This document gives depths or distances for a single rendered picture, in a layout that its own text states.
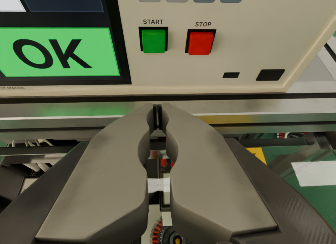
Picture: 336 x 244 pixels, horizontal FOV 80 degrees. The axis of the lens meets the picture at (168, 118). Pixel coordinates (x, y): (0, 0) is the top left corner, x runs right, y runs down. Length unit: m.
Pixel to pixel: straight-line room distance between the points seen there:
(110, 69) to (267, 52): 0.14
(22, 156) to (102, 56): 0.18
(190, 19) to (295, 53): 0.10
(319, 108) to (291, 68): 0.06
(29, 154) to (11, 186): 0.34
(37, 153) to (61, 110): 0.09
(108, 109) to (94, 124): 0.02
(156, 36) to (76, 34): 0.06
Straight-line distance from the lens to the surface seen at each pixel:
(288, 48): 0.22
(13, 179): 0.65
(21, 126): 0.26
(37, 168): 0.46
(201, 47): 0.18
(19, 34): 0.20
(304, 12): 0.20
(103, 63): 0.20
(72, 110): 0.23
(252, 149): 0.26
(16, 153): 0.32
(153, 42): 0.17
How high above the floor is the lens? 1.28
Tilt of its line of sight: 57 degrees down
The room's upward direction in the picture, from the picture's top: 3 degrees clockwise
